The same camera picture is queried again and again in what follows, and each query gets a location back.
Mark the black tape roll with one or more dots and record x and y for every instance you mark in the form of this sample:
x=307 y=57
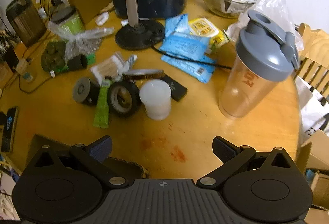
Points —
x=133 y=104

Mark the bag of cotton swabs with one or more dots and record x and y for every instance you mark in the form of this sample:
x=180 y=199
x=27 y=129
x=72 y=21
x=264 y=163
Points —
x=110 y=67

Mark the black kettle base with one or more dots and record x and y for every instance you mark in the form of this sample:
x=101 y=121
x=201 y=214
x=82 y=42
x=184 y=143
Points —
x=144 y=39

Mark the clear shaker bottle grey lid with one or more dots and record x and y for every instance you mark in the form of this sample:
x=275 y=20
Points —
x=244 y=90

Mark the small black box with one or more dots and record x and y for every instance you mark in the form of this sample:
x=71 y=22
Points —
x=177 y=90

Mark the knotted clear plastic bag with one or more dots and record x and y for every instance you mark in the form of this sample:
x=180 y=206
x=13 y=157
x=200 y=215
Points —
x=82 y=41

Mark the black phone stand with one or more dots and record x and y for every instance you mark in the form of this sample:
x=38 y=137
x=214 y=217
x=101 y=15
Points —
x=11 y=59

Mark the cardboard box on floor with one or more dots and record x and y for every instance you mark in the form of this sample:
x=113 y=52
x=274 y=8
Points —
x=318 y=159

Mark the silver tube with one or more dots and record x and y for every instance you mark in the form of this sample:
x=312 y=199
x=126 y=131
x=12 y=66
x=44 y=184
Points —
x=132 y=61

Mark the yellow wipes pack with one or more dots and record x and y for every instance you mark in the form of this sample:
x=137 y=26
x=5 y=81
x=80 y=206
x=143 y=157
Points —
x=205 y=30

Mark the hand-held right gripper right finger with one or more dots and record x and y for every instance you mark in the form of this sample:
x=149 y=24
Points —
x=223 y=149

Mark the large clear plastic bag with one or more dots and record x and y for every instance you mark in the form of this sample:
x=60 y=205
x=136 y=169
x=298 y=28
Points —
x=272 y=0

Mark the small white clip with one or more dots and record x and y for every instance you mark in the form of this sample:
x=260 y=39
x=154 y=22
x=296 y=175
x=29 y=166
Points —
x=102 y=18

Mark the glass bowl of clutter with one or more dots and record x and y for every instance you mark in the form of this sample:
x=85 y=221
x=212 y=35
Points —
x=218 y=8

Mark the steel electric kettle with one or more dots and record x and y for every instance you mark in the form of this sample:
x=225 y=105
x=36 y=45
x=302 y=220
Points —
x=24 y=21

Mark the green sachet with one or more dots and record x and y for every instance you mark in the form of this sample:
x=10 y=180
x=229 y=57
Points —
x=101 y=108

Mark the light blue wipes pack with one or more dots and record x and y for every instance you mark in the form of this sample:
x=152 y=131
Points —
x=177 y=26

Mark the brown kiwi fruit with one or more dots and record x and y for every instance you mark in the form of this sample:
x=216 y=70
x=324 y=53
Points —
x=226 y=52

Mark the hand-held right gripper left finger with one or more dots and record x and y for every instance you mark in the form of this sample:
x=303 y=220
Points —
x=102 y=148

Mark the black smartphone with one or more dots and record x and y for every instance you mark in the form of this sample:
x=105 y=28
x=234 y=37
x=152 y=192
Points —
x=10 y=134

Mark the white translucent plastic cup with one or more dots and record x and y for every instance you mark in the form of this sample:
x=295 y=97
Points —
x=155 y=103

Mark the green mesh bag of kiwis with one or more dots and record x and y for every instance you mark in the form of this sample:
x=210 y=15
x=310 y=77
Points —
x=52 y=55

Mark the green jar with black lid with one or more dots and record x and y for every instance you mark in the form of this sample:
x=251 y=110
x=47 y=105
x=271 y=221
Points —
x=73 y=22

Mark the white paper bag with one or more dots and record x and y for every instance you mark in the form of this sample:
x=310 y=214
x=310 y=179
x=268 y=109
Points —
x=308 y=105

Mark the round wooden desktop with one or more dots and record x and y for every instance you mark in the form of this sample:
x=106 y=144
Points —
x=180 y=123

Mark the wooden chair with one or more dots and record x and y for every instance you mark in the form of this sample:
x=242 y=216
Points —
x=316 y=41

